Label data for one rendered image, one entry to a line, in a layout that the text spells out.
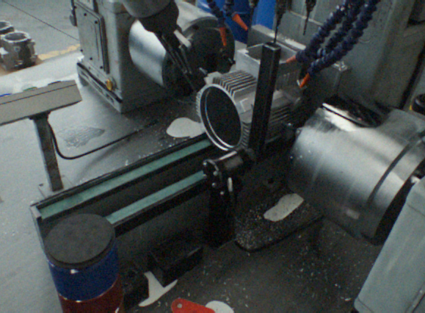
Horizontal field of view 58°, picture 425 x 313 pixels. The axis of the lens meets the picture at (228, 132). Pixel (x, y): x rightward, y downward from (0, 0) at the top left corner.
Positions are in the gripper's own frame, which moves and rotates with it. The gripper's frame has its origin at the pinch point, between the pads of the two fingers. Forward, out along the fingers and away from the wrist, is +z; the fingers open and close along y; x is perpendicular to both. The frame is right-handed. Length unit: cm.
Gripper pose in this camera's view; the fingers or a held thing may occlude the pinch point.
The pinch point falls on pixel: (194, 77)
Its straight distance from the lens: 86.1
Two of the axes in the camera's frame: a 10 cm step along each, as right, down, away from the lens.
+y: -6.5, -4.9, 5.8
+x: -7.0, 6.9, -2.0
